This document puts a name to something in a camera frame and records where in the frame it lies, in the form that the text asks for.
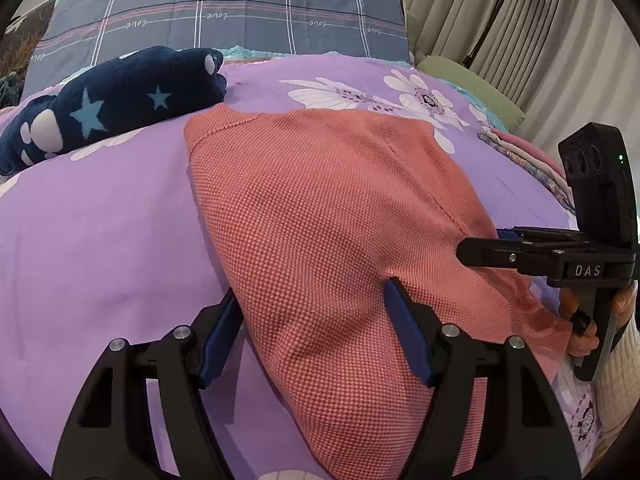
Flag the person's right hand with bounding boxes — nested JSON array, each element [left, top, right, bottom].
[[559, 280, 640, 361]]

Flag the beige curtain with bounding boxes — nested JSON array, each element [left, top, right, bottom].
[[400, 0, 640, 221]]

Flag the dark floral pillow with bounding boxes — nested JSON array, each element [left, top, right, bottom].
[[0, 0, 57, 92]]

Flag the pink knit sweater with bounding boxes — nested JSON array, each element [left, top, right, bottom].
[[183, 105, 574, 480]]

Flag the stack of folded clothes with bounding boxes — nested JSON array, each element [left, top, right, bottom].
[[477, 126, 577, 213]]

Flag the purple floral bedsheet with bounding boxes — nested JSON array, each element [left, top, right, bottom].
[[0, 52, 608, 480]]

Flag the person's right forearm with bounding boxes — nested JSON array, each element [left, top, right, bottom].
[[594, 305, 640, 437]]

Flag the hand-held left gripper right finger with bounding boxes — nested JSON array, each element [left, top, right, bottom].
[[384, 277, 583, 480]]

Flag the grey plaid pillow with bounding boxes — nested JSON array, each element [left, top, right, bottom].
[[22, 0, 415, 97]]

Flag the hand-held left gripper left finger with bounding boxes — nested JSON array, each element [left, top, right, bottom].
[[51, 287, 244, 480]]

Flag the navy star-print folded garment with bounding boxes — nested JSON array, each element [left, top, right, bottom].
[[0, 46, 228, 177]]

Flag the green cushion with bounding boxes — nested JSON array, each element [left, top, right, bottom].
[[415, 55, 527, 133]]

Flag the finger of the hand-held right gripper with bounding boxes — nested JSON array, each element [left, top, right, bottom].
[[456, 237, 571, 277], [496, 227, 596, 250]]

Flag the dark blue fleece blanket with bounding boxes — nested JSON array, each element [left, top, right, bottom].
[[0, 74, 25, 110]]

